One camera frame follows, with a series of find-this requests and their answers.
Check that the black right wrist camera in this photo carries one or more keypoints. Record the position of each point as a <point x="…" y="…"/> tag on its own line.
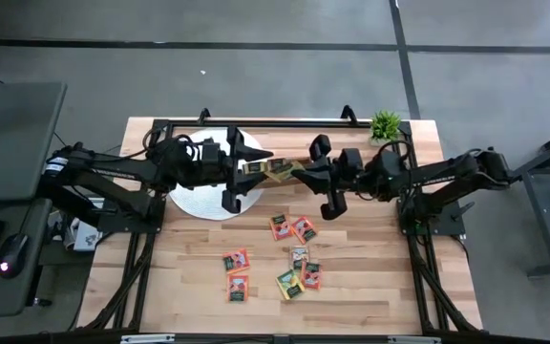
<point x="351" y="163"/>

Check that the white patterned cardboard box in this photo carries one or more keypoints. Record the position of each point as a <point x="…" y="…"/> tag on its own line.
<point x="86" y="236"/>

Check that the black metal cart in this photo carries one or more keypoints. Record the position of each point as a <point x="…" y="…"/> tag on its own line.
<point x="549" y="224"/>

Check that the black computer mouse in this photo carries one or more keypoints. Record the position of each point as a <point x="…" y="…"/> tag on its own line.
<point x="12" y="253"/>

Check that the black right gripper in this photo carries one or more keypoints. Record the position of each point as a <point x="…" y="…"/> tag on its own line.
<point x="333" y="203"/>

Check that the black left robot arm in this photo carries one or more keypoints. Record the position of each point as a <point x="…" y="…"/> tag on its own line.
<point x="112" y="167"/>

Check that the green plant in white pot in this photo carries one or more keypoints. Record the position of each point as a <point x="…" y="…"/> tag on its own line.
<point x="385" y="126"/>

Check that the white round woven placemat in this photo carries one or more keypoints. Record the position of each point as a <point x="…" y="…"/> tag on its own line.
<point x="198" y="203"/>

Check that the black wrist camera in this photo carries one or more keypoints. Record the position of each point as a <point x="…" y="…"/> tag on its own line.
<point x="210" y="150"/>
<point x="351" y="163"/>

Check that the beige vanilla apple tea bag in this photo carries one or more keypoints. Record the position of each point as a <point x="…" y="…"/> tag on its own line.
<point x="275" y="165"/>
<point x="299" y="255"/>

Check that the wooden three-compartment box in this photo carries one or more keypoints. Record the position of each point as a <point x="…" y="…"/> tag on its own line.
<point x="303" y="184"/>

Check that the yellow lemon lime tea bag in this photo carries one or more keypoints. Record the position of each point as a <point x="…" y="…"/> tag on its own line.
<point x="289" y="285"/>
<point x="254" y="167"/>
<point x="282" y="174"/>

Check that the red peach tea bag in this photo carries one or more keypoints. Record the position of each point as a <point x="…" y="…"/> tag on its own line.
<point x="304" y="230"/>
<point x="312" y="276"/>
<point x="237" y="261"/>
<point x="237" y="288"/>
<point x="281" y="228"/>

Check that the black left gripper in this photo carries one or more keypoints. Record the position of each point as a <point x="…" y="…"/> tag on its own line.
<point x="229" y="172"/>

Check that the grey desk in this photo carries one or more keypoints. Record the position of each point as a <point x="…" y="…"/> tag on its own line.
<point x="12" y="143"/>

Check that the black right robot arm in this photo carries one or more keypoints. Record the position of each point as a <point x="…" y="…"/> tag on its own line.
<point x="447" y="172"/>

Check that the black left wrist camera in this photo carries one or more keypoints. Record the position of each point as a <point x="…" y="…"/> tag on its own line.
<point x="210" y="150"/>

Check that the black desk caster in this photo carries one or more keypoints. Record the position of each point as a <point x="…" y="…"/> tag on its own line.
<point x="42" y="302"/>

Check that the silver edge bracket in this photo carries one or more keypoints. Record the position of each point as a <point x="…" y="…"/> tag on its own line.
<point x="146" y="338"/>
<point x="413" y="340"/>

